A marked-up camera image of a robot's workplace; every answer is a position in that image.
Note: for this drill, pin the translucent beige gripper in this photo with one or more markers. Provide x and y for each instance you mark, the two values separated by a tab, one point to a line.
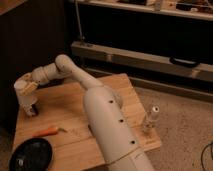
29	84

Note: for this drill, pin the white ceramic cup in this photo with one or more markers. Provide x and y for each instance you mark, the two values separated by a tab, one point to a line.
26	100

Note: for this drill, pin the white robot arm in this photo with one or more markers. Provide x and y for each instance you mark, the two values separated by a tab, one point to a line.
102	105

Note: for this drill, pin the small black and white box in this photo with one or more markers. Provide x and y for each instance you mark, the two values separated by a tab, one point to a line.
31	110

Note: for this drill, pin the wooden table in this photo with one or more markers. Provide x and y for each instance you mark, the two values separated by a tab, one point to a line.
74	148

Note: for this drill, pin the orange carrot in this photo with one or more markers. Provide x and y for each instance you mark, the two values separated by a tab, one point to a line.
49	131

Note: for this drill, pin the black round pan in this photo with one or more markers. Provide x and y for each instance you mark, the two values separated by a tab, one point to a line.
34	154

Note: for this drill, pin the metal pole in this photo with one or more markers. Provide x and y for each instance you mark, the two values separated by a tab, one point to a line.
81	37

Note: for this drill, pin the clear plastic bottle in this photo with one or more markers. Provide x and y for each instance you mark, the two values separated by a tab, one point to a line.
151	119

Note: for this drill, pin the cluttered shelf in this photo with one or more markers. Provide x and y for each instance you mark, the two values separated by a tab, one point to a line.
155	9

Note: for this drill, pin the long case with black handle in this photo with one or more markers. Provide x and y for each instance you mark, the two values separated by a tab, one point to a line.
140	60

